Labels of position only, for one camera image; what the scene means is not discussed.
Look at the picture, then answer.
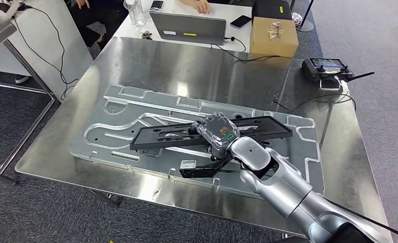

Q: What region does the aluminium fixture plate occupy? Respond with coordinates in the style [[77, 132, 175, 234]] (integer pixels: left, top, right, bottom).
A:
[[69, 84, 326, 201]]

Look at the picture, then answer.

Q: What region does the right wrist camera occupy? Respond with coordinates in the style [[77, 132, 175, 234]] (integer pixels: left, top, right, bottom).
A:
[[179, 159, 235, 179]]

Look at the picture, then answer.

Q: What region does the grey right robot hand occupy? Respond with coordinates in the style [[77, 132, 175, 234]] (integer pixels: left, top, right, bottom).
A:
[[191, 111, 241, 160]]

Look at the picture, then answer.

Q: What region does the grey laptop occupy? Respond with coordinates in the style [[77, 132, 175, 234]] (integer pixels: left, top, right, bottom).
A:
[[149, 12, 227, 46]]

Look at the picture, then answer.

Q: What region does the black remote controller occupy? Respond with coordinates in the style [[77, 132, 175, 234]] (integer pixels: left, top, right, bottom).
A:
[[301, 57, 376, 92]]

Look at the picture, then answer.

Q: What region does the clear water bottle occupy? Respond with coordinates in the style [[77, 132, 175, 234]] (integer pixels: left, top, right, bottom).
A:
[[124, 0, 145, 27]]

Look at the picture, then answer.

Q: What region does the white desk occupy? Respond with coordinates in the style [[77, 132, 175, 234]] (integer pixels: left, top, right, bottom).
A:
[[0, 0, 94, 101]]

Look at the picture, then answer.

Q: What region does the brown cardboard box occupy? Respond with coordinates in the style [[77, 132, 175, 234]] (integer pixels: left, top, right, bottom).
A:
[[249, 16, 299, 59]]

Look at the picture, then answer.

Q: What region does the person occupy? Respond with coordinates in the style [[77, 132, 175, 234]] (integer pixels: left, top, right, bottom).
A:
[[64, 0, 129, 48], [180, 0, 212, 15]]

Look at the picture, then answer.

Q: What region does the black plastic slotted part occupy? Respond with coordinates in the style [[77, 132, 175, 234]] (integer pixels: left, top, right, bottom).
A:
[[129, 115, 294, 151]]

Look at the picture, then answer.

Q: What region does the black pole stand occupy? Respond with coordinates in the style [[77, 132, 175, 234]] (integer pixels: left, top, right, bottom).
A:
[[296, 0, 316, 33]]

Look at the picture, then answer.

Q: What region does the metal workbench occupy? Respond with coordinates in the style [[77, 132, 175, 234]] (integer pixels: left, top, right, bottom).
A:
[[14, 36, 394, 243]]

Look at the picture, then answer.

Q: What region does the white table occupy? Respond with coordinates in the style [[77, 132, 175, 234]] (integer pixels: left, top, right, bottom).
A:
[[113, 0, 253, 53]]

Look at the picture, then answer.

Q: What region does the long black cable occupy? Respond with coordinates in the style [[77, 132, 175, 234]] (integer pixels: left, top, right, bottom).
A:
[[13, 6, 80, 101]]

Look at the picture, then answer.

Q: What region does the black box with yellow sticker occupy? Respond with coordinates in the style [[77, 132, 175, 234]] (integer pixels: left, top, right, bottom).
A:
[[251, 0, 293, 21]]

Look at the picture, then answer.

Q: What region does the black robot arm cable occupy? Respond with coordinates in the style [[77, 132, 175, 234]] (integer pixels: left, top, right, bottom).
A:
[[322, 197, 398, 243]]

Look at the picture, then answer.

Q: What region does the black laptop power cable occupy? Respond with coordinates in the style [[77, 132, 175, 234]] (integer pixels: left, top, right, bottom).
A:
[[210, 36, 291, 63]]

